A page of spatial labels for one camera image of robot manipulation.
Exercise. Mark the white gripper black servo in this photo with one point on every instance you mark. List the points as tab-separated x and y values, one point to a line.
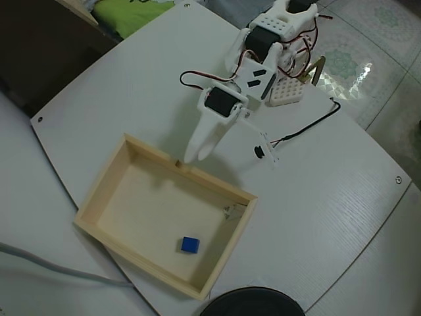
220	103

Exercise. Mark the small blue cube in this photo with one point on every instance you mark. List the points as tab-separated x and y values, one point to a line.
190	245

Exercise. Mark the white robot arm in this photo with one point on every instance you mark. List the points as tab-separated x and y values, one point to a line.
276	24

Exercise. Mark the shallow wooden box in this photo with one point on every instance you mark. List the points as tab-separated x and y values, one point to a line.
148	204

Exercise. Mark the crumpled paper scrap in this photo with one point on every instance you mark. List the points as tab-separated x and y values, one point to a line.
232	211

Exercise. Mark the brass table clamp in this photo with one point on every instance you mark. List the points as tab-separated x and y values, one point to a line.
319	67

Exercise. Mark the green cloth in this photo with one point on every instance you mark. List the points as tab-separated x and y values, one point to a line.
131	16

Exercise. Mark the black round object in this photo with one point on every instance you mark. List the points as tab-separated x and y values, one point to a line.
253	303

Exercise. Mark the light wooden plank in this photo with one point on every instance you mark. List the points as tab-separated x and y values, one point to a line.
79	10

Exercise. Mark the dark brown furniture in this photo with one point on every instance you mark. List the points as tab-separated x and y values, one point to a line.
39	49

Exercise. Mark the white wrist camera plate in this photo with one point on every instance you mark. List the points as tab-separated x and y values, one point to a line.
268	148

